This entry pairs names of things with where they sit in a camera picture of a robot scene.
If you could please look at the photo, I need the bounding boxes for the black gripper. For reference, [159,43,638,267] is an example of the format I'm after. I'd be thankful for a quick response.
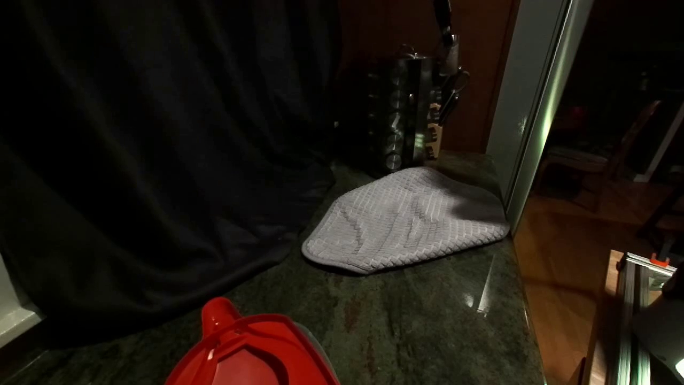
[429,0,464,79]

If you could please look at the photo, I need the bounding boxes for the metal spice jar stand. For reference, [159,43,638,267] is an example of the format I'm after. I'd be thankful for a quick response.
[358,50,438,178]

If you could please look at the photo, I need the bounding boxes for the grey metal panel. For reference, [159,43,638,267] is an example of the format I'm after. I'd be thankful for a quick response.
[484,0,594,235]

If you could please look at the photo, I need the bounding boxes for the grey waffle weave towel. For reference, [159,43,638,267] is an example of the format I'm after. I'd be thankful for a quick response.
[301,165,513,276]

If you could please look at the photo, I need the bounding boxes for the white furniture leg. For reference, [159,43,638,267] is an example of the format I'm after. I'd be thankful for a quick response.
[632,100,684,184]

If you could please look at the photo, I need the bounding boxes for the black fabric curtain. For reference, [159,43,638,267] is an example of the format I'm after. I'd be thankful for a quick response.
[0,0,346,349]

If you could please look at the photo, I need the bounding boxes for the metal framed equipment box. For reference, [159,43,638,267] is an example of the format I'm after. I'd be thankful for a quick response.
[604,247,684,385]

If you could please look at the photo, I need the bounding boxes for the red plastic container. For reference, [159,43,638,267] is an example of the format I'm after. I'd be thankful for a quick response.
[164,296,342,385]

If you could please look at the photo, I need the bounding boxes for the white ledge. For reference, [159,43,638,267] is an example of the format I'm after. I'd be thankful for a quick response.
[0,254,42,350]

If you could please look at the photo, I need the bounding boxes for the black handled knife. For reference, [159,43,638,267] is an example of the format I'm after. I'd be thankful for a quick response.
[436,67,471,124]

